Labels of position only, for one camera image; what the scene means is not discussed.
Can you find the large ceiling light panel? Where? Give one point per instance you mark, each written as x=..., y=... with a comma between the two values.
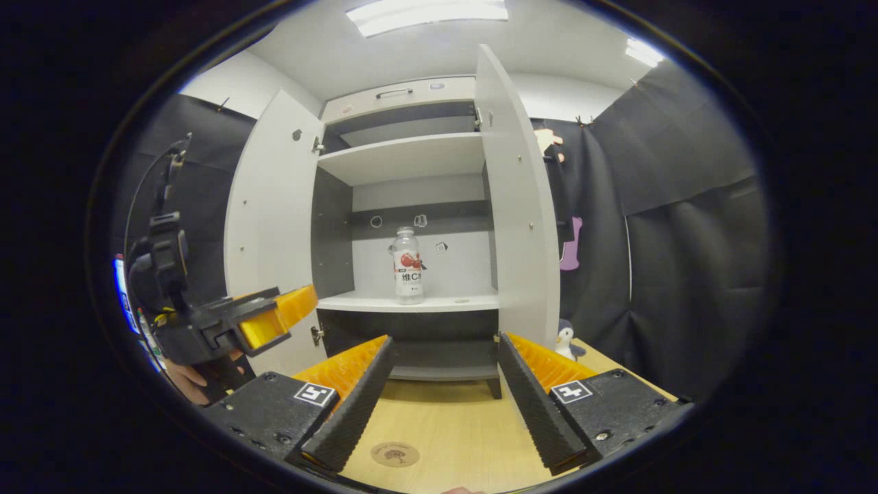
x=425, y=14

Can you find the round brown coaster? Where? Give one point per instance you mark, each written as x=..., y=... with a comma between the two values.
x=395, y=455

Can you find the lit display screen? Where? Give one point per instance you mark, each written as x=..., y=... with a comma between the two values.
x=121, y=295

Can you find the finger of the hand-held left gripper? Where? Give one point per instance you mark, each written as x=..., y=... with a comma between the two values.
x=278, y=315

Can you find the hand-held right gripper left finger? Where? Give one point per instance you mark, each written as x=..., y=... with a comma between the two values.
x=357, y=412

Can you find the white and grey cabinet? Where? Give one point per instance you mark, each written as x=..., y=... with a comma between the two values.
x=418, y=202

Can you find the clear bottle with red label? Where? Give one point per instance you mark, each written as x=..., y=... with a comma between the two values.
x=407, y=271

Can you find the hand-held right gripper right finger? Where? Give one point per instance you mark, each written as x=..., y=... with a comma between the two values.
x=531, y=412

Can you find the small ceiling light panel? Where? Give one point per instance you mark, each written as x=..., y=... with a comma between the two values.
x=643, y=52

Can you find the white cabinet shelf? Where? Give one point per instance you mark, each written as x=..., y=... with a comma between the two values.
x=439, y=302
x=405, y=158

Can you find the black backdrop cloth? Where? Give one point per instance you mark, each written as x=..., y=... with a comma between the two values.
x=686, y=240

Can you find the white cabinet door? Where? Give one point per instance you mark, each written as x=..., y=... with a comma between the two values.
x=271, y=233
x=521, y=226

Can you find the penguin plush toy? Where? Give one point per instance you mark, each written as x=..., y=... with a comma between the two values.
x=565, y=341

